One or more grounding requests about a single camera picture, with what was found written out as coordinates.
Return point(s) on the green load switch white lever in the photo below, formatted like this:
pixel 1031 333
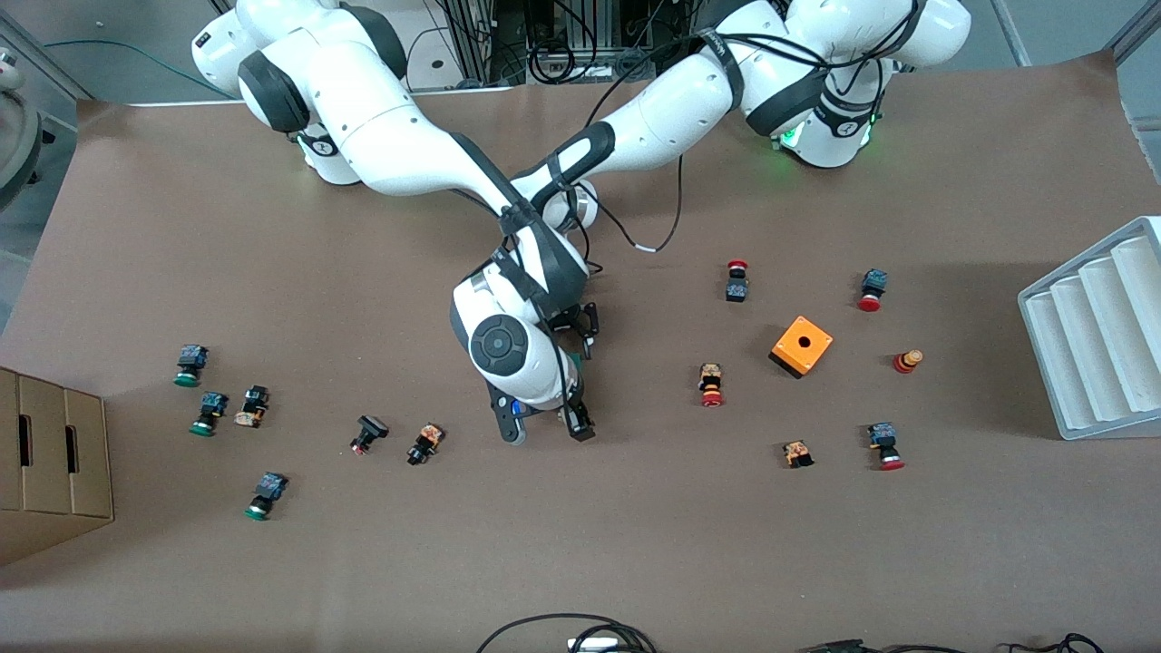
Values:
pixel 578 363

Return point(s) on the white back table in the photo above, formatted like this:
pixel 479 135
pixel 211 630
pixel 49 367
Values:
pixel 431 54

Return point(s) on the orange push button enclosure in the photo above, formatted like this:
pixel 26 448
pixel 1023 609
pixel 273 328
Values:
pixel 802 346

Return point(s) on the black pushbutton pink tip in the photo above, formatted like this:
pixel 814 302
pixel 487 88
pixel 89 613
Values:
pixel 370 428

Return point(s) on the white ribbed plastic tray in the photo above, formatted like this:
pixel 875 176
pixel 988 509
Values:
pixel 1088 363

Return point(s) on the aluminium equipment rack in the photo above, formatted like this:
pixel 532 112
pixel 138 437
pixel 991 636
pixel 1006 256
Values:
pixel 544 36

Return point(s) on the red button black contact block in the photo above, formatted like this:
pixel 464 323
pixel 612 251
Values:
pixel 736 288

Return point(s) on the white plug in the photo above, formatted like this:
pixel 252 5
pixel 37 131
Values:
pixel 594 645

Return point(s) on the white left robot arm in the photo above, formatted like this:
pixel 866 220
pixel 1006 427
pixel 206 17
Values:
pixel 671 109

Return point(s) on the red mushroom button blue block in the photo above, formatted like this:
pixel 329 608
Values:
pixel 883 437
pixel 873 283

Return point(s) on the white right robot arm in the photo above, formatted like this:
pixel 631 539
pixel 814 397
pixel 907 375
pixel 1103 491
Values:
pixel 381 136

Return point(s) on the red emergency stop orange block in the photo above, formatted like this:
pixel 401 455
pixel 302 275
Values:
pixel 710 381

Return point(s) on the orange black contact block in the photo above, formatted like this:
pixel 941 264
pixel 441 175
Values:
pixel 797 453

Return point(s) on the grey aluminium profile bar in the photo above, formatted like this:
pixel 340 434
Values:
pixel 1009 32

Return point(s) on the beige black switch block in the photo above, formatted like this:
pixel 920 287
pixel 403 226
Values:
pixel 251 406

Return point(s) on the green mushroom push button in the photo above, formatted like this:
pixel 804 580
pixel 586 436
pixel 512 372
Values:
pixel 268 487
pixel 192 355
pixel 211 404

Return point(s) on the black selector switch orange block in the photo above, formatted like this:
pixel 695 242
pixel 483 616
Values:
pixel 424 443

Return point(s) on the grey round stand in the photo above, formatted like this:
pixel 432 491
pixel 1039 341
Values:
pixel 16 136

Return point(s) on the red yellow emergency stop head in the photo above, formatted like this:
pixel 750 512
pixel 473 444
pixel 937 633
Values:
pixel 906 362

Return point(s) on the brown cardboard box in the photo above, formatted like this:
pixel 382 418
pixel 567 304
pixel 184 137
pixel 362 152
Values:
pixel 54 453

